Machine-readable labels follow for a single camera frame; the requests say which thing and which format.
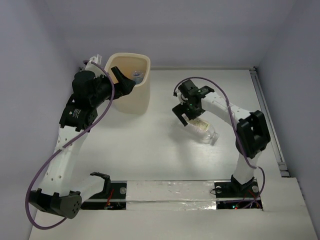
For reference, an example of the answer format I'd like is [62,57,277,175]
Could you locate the blue label bottle blue cap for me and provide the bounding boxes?
[131,70,144,85]

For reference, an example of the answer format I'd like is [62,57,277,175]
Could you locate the large clear square bottle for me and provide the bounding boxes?
[182,114,220,145]

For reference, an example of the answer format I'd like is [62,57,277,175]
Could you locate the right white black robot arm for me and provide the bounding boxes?
[172,77,271,196]

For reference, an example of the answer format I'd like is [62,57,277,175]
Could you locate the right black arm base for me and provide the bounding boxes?
[209,176,263,210]

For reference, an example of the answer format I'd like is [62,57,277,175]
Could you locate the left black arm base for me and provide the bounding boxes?
[81,172,127,211]

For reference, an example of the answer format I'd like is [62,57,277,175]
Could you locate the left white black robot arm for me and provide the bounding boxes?
[26,63,136,219]

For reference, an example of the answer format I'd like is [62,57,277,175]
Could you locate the cream plastic waste bin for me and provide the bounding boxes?
[104,52,151,115]

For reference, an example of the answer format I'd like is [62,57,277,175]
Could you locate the shiny tape strip front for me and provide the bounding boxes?
[125,180,217,211]

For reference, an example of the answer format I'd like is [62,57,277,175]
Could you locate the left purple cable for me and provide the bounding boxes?
[24,59,116,230]

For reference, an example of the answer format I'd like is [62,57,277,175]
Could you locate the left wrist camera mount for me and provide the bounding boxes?
[82,54,102,69]

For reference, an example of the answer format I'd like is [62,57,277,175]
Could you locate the aluminium rail right edge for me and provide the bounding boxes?
[249,67,291,178]

